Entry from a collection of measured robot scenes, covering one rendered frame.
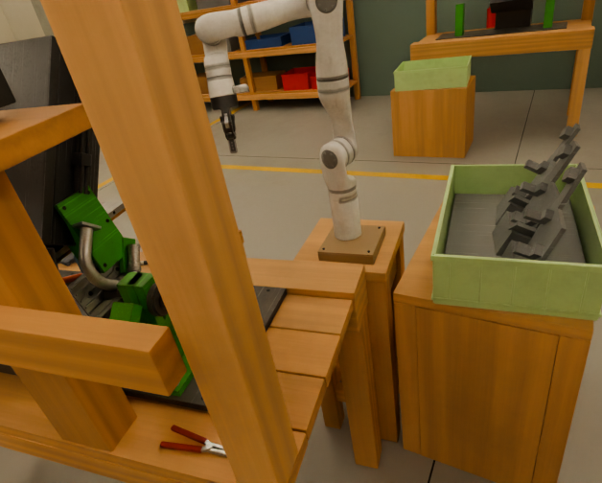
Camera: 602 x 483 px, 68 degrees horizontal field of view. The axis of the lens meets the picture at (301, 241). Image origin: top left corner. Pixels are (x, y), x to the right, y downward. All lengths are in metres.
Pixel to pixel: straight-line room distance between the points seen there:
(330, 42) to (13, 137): 0.83
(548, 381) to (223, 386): 1.03
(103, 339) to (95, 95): 0.34
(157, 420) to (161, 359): 0.46
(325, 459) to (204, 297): 1.47
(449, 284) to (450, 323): 0.15
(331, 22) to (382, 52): 5.31
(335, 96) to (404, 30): 5.17
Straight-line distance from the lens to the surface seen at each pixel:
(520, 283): 1.29
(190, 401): 1.07
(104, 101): 0.51
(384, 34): 6.54
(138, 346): 0.65
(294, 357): 1.11
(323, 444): 2.02
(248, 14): 1.30
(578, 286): 1.30
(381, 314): 1.49
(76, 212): 1.28
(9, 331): 0.82
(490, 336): 1.41
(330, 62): 1.30
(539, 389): 1.52
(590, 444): 2.12
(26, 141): 0.75
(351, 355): 1.47
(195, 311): 0.61
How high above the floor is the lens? 1.66
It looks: 31 degrees down
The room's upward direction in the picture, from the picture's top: 11 degrees counter-clockwise
